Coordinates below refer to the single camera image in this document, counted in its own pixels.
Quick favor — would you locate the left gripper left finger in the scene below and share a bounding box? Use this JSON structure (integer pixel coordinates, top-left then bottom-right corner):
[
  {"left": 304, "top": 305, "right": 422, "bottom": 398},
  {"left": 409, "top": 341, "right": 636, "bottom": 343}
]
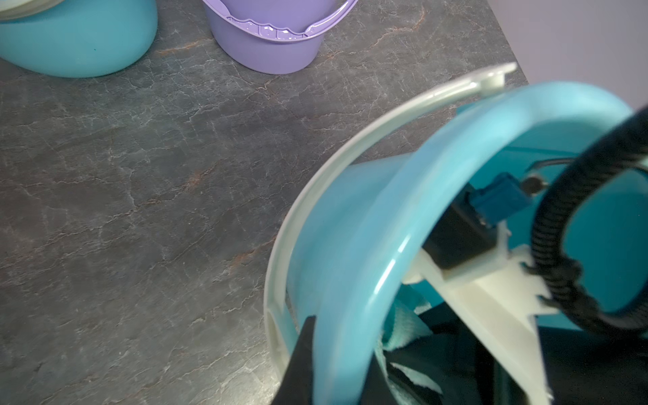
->
[{"left": 271, "top": 316, "right": 317, "bottom": 405}]

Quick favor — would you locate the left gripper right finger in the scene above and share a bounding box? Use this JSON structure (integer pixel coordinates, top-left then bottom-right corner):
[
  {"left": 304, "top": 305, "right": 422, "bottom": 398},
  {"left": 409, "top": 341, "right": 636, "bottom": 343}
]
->
[{"left": 359, "top": 355, "right": 398, "bottom": 405}]

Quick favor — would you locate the light green microfiber cloth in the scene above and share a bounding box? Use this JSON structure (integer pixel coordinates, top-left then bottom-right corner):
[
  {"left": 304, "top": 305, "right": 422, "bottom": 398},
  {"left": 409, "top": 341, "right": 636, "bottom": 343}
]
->
[{"left": 375, "top": 292, "right": 444, "bottom": 404}]

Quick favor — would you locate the teal plastic bucket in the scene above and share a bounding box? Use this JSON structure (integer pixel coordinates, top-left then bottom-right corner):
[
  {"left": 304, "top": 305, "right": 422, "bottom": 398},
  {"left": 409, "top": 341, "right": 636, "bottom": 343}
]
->
[
  {"left": 263, "top": 63, "right": 647, "bottom": 404},
  {"left": 1, "top": 0, "right": 158, "bottom": 79}
]

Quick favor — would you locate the purple plastic bucket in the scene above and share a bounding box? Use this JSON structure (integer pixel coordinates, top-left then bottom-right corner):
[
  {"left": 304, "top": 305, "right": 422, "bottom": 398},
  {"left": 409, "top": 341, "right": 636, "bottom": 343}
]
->
[{"left": 204, "top": 1, "right": 357, "bottom": 75}]

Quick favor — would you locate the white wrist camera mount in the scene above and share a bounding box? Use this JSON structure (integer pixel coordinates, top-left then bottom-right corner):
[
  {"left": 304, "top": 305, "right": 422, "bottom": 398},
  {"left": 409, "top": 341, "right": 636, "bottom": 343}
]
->
[{"left": 402, "top": 223, "right": 556, "bottom": 404}]

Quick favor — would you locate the black corrugated cable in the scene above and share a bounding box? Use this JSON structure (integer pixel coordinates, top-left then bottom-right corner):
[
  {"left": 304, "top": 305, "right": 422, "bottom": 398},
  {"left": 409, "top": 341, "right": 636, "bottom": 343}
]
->
[{"left": 523, "top": 103, "right": 648, "bottom": 338}]

